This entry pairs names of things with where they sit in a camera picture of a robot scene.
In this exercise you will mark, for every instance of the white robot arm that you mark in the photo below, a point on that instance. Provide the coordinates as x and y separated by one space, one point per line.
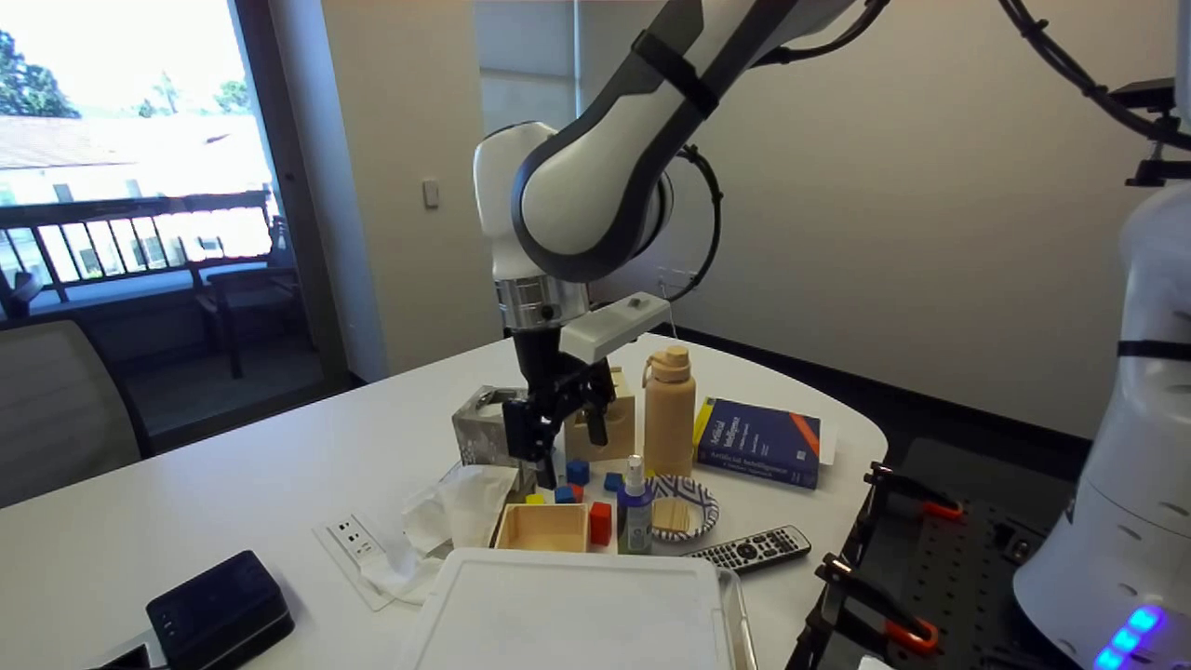
1112 584

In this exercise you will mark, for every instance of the blue wooden block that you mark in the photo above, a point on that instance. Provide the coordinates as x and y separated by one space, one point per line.
579 470

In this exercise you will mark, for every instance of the lower orange handled clamp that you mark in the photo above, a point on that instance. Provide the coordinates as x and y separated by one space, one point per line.
868 615

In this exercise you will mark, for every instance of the small blue capped bottle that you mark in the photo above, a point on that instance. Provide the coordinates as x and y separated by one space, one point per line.
635 505

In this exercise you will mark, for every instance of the red wooden block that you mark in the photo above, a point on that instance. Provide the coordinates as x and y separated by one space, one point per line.
602 522

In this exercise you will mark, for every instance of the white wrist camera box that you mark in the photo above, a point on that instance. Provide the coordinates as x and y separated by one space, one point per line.
605 329

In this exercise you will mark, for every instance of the small wooden tray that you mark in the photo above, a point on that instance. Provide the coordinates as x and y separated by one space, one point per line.
545 526

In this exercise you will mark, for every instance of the upper orange handled clamp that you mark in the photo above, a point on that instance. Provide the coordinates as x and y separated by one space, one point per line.
934 505

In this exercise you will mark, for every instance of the grey office chair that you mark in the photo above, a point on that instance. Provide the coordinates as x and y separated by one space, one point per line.
61 409

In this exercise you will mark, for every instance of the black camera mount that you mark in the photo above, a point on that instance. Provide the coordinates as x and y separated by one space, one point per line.
1153 114

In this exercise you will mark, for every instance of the black tv remote control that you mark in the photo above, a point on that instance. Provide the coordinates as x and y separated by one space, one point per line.
762 548

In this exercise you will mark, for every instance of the dark blue book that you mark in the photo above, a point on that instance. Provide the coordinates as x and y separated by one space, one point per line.
757 441

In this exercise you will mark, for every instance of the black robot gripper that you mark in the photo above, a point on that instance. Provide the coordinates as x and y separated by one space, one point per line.
560 389

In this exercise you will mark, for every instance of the black rectangular device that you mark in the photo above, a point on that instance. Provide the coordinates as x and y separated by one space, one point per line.
223 618

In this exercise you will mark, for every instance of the orange handled clamp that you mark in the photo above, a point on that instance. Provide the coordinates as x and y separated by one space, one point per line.
868 615
934 505

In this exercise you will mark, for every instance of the clear plastic storage box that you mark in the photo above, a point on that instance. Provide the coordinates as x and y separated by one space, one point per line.
739 621

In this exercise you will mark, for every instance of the wooden shape sorter cube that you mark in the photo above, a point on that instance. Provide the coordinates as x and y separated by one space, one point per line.
619 423

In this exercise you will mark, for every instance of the tan plastic bottle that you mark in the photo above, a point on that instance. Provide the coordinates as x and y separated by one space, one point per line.
667 409

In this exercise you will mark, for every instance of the black outdoor chair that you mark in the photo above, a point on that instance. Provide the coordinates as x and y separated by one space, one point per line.
239 284

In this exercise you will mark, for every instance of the white plastic box lid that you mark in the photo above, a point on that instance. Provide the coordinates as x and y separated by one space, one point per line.
571 613

